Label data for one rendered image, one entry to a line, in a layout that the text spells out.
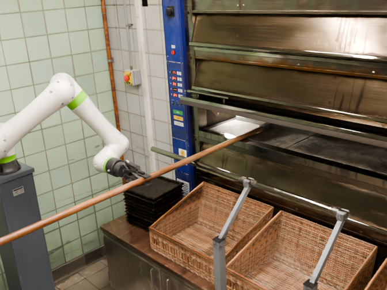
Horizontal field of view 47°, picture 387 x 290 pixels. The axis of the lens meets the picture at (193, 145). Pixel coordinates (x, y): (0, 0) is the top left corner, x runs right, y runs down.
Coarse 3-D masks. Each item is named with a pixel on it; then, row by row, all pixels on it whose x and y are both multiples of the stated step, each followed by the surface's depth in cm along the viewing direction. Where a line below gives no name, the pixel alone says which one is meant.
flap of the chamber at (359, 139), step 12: (204, 108) 251; (216, 108) 244; (252, 108) 246; (264, 120) 222; (276, 120) 217; (312, 120) 219; (324, 132) 199; (336, 132) 195; (372, 132) 198; (384, 132) 199; (372, 144) 184; (384, 144) 181
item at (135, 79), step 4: (124, 72) 310; (128, 72) 307; (132, 72) 305; (136, 72) 308; (128, 76) 308; (132, 76) 306; (136, 76) 308; (140, 76) 310; (128, 80) 309; (132, 80) 307; (136, 80) 309; (140, 80) 311; (128, 84) 311; (132, 84) 308; (136, 84) 310
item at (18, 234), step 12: (252, 132) 265; (228, 144) 252; (192, 156) 234; (168, 168) 222; (144, 180) 212; (108, 192) 200; (120, 192) 204; (84, 204) 191; (60, 216) 184; (24, 228) 175; (36, 228) 177; (0, 240) 168; (12, 240) 171
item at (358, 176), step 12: (204, 132) 279; (216, 132) 276; (240, 144) 260; (252, 144) 253; (264, 144) 251; (276, 156) 242; (288, 156) 237; (300, 156) 233; (312, 156) 232; (324, 168) 222; (336, 168) 217; (348, 168) 215; (360, 168) 214; (360, 180) 210; (372, 180) 205; (384, 180) 201
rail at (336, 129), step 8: (184, 96) 263; (208, 104) 248; (216, 104) 244; (224, 104) 241; (248, 112) 229; (256, 112) 225; (264, 112) 223; (288, 120) 212; (296, 120) 209; (304, 120) 207; (328, 128) 198; (336, 128) 195; (344, 128) 193; (368, 136) 185; (376, 136) 183; (384, 136) 181
